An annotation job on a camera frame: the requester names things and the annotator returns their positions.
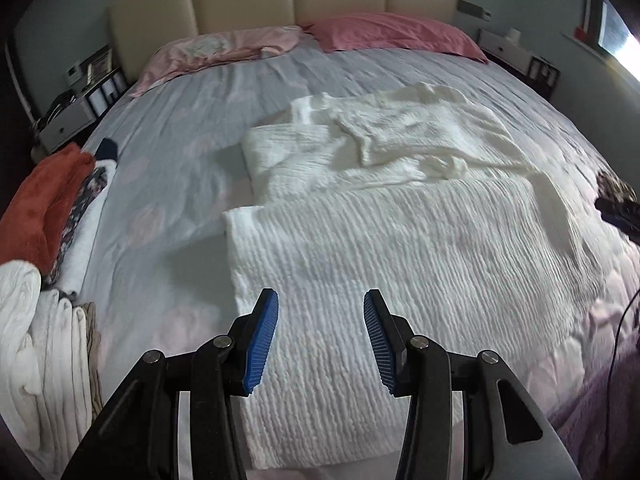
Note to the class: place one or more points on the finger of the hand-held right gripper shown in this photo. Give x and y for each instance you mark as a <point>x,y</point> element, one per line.
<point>622,217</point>

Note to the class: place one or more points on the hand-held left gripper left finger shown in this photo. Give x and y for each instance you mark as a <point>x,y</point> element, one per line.
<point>260,345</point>

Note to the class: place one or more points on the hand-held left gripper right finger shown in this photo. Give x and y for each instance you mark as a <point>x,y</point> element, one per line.
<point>382,345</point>

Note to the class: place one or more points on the white textured garment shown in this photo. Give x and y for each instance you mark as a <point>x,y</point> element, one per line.
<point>400,240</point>

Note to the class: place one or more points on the stack of white folded clothes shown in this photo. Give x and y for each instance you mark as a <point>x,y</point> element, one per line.
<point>45,360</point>

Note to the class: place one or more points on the brown patterned cloth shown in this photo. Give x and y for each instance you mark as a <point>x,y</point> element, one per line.
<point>610,185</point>

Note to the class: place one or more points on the beige striped cloth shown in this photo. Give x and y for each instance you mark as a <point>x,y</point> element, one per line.
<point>92,350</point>

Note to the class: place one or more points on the window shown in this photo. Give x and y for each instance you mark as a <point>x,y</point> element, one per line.
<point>620,35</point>

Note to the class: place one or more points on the purple fuzzy robe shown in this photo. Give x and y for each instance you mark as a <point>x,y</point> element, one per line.
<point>600,420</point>

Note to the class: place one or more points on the black and white nightstand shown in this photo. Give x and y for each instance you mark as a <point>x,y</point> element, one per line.
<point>505,50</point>
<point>65,125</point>

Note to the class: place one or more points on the white cup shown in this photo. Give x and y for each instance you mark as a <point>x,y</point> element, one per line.
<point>513,34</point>

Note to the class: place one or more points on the folded floral cloth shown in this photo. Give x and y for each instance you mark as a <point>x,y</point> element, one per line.
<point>80,200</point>

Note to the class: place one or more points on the bed with grey dotted sheet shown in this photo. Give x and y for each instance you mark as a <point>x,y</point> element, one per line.
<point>200,110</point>

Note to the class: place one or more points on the navy cloth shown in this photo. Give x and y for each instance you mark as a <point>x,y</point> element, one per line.
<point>106,150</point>

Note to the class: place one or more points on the folded orange towel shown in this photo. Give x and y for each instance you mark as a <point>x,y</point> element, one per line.
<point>35,210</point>

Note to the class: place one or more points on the dark pink pillow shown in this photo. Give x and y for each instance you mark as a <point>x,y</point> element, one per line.
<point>390,32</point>

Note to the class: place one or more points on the light pink pillow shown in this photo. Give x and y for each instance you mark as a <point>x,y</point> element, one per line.
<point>215,47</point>

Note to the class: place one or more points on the photo frame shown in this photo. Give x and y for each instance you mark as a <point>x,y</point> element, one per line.
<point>98,65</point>

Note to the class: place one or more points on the white wall thermostat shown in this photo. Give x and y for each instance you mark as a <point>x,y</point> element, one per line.
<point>75,70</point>

